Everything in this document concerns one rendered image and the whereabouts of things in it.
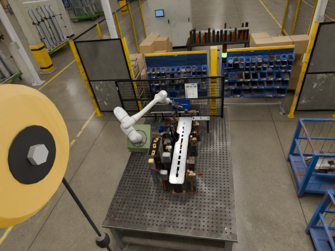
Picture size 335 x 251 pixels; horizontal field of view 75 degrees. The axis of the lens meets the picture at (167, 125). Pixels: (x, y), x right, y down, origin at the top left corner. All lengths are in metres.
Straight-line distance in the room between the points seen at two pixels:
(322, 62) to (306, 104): 0.95
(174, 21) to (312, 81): 5.93
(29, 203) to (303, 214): 3.85
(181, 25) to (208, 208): 7.77
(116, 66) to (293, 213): 4.30
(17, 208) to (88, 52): 5.13
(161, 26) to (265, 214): 7.87
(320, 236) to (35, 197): 3.57
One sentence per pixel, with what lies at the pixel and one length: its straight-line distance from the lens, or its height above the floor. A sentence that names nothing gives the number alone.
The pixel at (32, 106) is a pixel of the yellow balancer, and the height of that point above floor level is 3.11.
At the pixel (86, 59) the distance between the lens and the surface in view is 5.46.
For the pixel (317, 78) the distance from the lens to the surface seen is 5.33.
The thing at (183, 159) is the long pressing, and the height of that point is 1.00.
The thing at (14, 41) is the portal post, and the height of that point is 1.56.
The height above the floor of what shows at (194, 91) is 1.28.
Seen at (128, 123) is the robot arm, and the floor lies 1.57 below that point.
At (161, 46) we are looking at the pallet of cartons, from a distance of 7.59.
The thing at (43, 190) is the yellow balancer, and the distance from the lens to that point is 0.29.
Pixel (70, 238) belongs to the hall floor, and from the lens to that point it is 4.05.
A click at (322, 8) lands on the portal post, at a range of 6.99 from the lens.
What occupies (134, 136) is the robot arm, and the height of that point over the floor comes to 1.11.
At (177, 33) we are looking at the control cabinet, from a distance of 9.64.
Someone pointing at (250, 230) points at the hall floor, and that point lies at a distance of 3.66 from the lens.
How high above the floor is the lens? 3.22
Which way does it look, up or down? 38 degrees down
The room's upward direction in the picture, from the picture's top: 9 degrees counter-clockwise
